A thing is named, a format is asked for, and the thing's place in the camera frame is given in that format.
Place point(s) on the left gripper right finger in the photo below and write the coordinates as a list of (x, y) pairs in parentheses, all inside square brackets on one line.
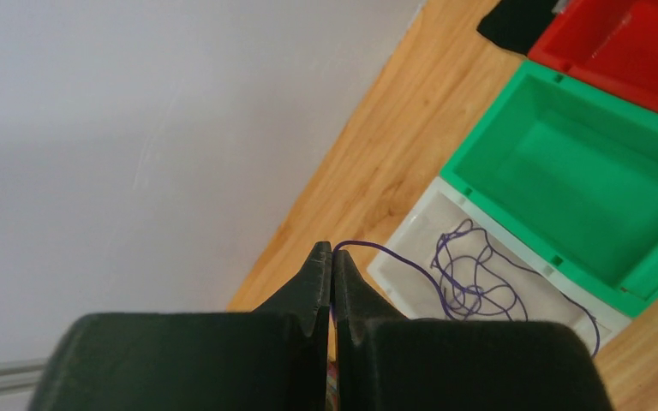
[(387, 361)]

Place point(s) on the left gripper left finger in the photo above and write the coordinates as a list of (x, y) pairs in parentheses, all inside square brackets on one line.
[(271, 358)]

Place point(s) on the plaid flannel shirt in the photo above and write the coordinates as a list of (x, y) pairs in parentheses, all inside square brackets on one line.
[(331, 403)]

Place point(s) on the white plastic bin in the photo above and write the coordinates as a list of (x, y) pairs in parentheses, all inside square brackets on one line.
[(450, 260)]

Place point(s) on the green plastic bin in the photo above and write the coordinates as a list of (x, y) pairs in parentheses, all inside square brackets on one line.
[(572, 172)]

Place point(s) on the black shirt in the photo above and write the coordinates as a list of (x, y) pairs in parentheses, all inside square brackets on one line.
[(516, 25)]

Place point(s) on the red plastic bin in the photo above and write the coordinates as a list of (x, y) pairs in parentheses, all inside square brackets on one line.
[(609, 44)]

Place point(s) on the aluminium frame post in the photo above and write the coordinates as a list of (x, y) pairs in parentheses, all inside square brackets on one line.
[(21, 375)]

